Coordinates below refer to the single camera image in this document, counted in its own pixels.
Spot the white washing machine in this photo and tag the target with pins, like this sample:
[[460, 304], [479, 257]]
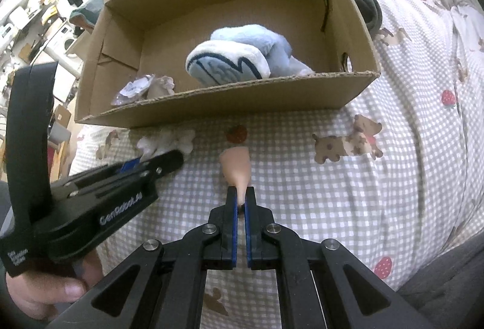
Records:
[[68, 43]]

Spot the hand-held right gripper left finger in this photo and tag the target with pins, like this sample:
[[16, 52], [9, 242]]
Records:
[[234, 234]]

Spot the beige scrunchie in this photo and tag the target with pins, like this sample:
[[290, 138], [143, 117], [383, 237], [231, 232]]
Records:
[[170, 140]]

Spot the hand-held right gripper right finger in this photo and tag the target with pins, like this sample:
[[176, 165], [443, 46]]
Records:
[[247, 234]]

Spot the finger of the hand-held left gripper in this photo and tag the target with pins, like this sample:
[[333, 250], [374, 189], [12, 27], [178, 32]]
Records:
[[166, 162], [130, 164]]

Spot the small cardboard floor box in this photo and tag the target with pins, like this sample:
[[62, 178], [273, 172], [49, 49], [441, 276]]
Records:
[[60, 117]]

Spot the clear plastic packet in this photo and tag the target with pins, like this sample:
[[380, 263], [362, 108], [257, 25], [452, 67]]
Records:
[[132, 88]]

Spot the person's left hand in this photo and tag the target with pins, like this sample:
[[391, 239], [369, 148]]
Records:
[[41, 295]]

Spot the light blue fluffy scrunchie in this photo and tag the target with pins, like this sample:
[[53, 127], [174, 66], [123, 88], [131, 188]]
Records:
[[227, 64]]

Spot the peach makeup sponge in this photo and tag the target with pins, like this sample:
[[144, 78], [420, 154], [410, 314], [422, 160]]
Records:
[[236, 166]]

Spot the dog print checked duvet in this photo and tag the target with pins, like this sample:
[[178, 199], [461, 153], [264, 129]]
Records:
[[378, 200]]

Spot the grey bin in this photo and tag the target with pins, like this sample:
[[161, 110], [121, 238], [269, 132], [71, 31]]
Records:
[[56, 134]]

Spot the person's grey trousers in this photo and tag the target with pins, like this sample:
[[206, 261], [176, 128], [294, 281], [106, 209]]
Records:
[[446, 287]]

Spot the teal cushion with orange edge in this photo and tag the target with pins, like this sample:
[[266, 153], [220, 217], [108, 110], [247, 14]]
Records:
[[87, 9]]

